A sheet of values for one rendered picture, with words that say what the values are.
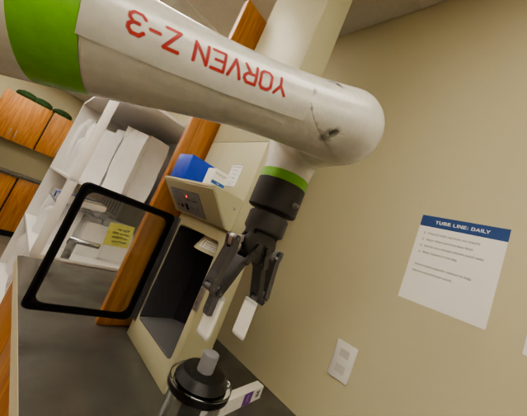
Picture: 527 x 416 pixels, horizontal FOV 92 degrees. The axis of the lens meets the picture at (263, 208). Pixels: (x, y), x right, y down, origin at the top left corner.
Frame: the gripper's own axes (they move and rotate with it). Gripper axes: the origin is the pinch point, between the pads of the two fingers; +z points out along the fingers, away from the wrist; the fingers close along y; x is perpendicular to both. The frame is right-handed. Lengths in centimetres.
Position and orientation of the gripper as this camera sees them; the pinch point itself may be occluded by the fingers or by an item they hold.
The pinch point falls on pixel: (227, 320)
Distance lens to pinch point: 49.1
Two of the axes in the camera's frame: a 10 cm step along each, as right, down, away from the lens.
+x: 6.8, 1.8, -7.1
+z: -3.8, 9.2, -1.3
